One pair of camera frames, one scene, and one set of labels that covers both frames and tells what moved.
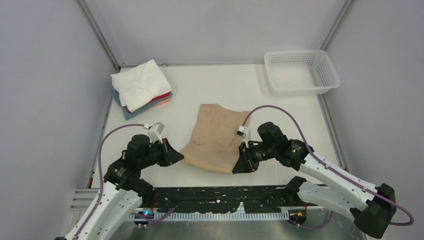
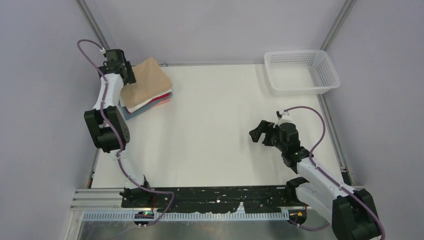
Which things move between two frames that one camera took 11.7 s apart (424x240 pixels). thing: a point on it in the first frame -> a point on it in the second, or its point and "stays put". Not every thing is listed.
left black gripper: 170,156 -> 131,79
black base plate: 254,198 stays put
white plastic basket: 300,72 stays put
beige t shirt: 214,145 -> 150,79
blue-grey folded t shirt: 141,110 stays put
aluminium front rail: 84,198 stays put
